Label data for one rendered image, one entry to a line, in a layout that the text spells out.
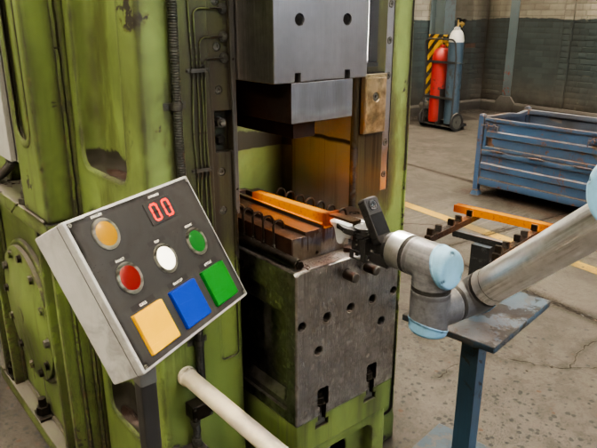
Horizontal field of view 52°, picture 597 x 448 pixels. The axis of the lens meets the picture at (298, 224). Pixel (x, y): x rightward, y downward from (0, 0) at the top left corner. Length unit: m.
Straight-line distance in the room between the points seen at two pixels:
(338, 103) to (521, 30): 9.15
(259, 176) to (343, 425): 0.83
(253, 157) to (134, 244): 0.96
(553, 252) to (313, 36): 0.71
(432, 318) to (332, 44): 0.68
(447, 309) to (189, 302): 0.58
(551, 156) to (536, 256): 3.98
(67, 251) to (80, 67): 0.80
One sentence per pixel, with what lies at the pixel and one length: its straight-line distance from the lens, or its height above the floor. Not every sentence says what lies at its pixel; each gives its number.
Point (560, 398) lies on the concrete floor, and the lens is 2.87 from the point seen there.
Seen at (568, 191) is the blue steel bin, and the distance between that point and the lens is 5.27.
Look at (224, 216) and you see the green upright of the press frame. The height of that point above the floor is 1.03.
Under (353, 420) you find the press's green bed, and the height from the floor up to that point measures 0.39.
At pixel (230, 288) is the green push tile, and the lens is 1.25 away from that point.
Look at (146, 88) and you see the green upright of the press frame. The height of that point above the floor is 1.36.
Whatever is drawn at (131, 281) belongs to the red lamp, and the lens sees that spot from 1.08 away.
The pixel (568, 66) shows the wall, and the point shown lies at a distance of 10.17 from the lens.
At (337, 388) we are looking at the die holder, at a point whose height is 0.53.
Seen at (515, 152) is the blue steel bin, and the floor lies 0.44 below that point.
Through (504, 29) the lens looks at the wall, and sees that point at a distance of 10.84.
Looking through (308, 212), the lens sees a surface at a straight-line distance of 1.64.
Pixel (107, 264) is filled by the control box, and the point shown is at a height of 1.12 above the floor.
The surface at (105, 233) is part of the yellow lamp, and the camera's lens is 1.08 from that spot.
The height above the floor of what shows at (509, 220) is 0.92.
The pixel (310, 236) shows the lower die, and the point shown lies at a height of 0.97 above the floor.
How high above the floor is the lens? 1.51
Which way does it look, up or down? 19 degrees down
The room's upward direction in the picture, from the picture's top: straight up
